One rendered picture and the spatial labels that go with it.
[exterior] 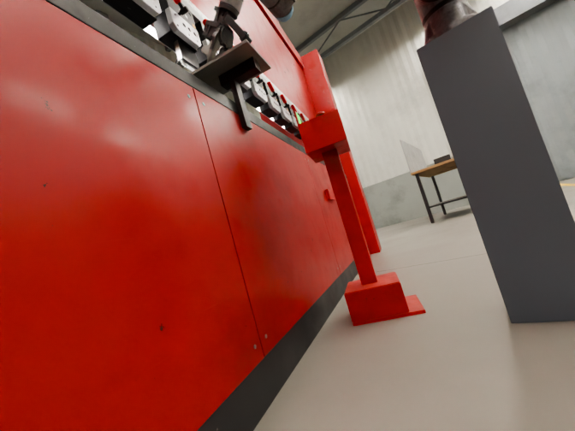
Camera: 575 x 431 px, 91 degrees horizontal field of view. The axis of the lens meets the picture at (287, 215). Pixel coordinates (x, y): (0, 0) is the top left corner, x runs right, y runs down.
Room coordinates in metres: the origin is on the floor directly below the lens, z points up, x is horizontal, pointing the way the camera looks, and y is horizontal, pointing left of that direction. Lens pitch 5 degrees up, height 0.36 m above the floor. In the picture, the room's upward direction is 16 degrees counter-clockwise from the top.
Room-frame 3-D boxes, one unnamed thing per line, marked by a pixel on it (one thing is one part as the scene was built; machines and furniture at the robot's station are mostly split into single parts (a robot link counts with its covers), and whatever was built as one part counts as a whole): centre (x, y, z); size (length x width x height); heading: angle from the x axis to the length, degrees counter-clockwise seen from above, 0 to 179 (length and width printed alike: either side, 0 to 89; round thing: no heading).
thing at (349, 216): (1.13, -0.24, 0.39); 0.06 x 0.06 x 0.54; 75
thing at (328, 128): (1.13, -0.24, 0.75); 0.20 x 0.16 x 0.18; 165
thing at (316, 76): (3.20, -0.46, 1.15); 0.85 x 0.25 x 2.30; 69
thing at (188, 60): (1.01, 0.20, 1.13); 0.10 x 0.02 x 0.10; 159
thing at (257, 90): (1.55, -0.01, 1.26); 0.15 x 0.09 x 0.17; 159
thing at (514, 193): (0.78, -0.60, 0.39); 0.18 x 0.18 x 0.78; 55
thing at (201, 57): (1.17, 0.13, 1.26); 0.15 x 0.09 x 0.17; 159
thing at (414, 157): (5.23, -3.01, 0.75); 1.80 x 0.75 x 1.50; 145
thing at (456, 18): (0.78, -0.60, 0.82); 0.15 x 0.15 x 0.10
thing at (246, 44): (0.96, 0.06, 1.00); 0.26 x 0.18 x 0.01; 69
